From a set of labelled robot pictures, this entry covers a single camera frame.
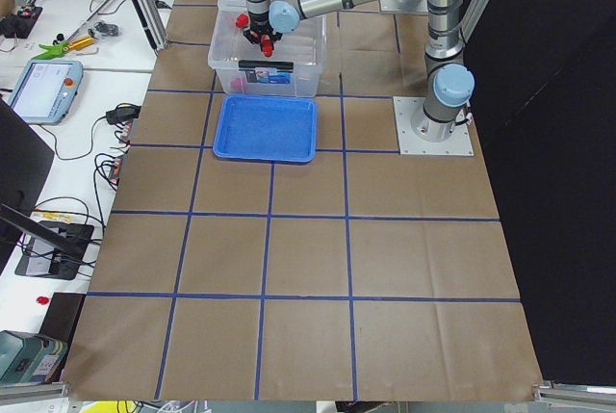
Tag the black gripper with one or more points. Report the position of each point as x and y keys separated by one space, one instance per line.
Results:
x=258 y=26

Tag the red block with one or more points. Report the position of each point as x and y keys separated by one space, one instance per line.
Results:
x=266 y=46
x=237 y=85
x=242 y=21

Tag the clear plastic storage box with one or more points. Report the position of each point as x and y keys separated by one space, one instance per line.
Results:
x=305 y=47

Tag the red block under lid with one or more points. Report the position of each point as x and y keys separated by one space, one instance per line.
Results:
x=242 y=21

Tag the blue plastic tray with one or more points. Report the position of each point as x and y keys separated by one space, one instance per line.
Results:
x=267 y=128

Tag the black power adapter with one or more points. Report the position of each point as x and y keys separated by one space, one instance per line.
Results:
x=122 y=113

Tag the reach grabber tool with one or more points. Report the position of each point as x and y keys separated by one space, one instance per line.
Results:
x=82 y=37

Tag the teach pendant tablet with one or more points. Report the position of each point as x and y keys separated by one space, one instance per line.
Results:
x=45 y=90

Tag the black monitor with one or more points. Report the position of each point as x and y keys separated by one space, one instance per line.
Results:
x=26 y=160

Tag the black box latch handle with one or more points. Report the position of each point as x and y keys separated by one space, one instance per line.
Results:
x=255 y=64

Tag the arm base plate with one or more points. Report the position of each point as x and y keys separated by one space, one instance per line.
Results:
x=415 y=7
x=418 y=135

